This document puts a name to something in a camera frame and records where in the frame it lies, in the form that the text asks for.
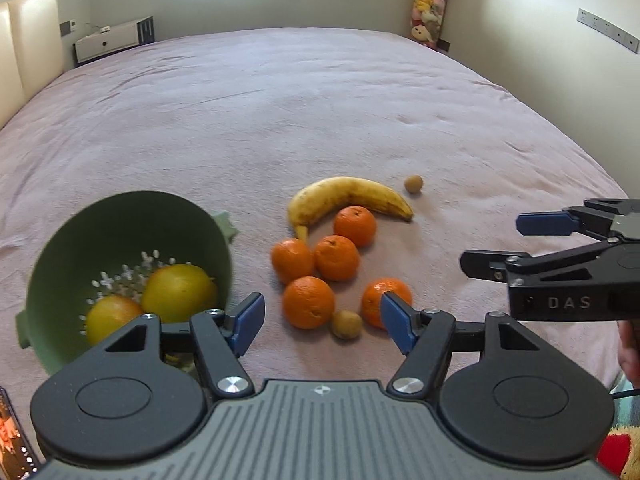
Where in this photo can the person's right hand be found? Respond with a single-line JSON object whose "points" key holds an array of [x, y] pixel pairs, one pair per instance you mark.
{"points": [[630, 347]]}

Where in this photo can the yellow banana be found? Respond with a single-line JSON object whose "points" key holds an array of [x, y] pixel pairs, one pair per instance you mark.
{"points": [[345, 192]]}

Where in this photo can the red yellow plush toy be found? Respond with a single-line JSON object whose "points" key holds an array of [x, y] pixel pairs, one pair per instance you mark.
{"points": [[620, 452]]}

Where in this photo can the orange tangerine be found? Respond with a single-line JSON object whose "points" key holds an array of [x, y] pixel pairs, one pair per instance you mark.
{"points": [[375, 300], [292, 261], [308, 303], [355, 226], [337, 258]]}

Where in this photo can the wall control panel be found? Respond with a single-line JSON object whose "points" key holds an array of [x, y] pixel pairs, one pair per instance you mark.
{"points": [[68, 27]]}

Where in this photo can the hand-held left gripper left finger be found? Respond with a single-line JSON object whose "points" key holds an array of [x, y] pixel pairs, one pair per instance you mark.
{"points": [[250, 317]]}

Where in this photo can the round brown longan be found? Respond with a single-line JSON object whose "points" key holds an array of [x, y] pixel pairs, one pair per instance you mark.
{"points": [[413, 183]]}

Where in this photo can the small yellow citrus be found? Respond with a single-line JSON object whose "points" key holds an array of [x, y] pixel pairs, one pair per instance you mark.
{"points": [[112, 317]]}

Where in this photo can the pink bed blanket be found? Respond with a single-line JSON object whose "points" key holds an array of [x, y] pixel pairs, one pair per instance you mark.
{"points": [[300, 110]]}

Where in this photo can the white wall socket strip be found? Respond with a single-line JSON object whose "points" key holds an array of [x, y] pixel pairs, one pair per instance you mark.
{"points": [[607, 30]]}

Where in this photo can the green colander bowl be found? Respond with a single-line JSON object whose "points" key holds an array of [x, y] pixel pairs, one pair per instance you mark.
{"points": [[125, 230]]}

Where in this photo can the white nightstand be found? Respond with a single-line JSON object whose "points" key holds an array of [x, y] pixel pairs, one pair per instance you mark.
{"points": [[107, 40]]}

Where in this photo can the cream padded headboard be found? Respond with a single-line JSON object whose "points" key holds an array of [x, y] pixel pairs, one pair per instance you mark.
{"points": [[30, 45]]}

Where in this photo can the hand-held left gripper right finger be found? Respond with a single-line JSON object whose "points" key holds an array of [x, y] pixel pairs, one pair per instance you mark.
{"points": [[396, 321]]}

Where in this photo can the hanging plush toy column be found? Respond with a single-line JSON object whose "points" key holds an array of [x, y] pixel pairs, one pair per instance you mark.
{"points": [[430, 5]]}

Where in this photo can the smartphone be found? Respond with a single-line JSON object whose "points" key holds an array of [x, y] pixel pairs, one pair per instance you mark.
{"points": [[15, 435]]}

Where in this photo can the large yellow citrus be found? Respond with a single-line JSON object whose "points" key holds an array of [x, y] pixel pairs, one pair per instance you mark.
{"points": [[177, 292]]}

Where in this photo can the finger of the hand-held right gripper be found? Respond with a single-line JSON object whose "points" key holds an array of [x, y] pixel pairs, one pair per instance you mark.
{"points": [[487, 263], [545, 223]]}

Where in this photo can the oval brown kiwi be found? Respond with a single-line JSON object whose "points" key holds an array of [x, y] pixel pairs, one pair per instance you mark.
{"points": [[347, 324]]}

